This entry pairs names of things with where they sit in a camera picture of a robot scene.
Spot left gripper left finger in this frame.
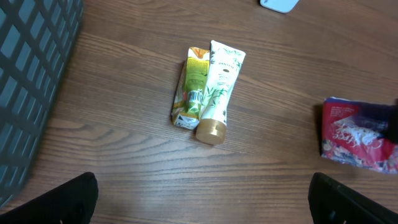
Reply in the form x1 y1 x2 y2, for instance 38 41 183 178
1 172 99 224

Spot green yellow sachet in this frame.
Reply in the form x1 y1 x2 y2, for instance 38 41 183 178
172 47 210 129

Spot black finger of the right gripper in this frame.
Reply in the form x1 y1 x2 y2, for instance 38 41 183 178
382 100 397 144

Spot grey plastic basket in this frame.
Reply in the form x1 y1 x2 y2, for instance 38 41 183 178
1 0 85 207

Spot white barcode scanner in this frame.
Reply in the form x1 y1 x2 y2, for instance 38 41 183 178
259 0 299 14

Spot red purple pad package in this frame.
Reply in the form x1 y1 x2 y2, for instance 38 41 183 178
321 97 397 174

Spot white shampoo tube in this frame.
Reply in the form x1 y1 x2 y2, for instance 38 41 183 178
195 40 246 145

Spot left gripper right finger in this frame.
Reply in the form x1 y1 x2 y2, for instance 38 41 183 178
308 172 397 224

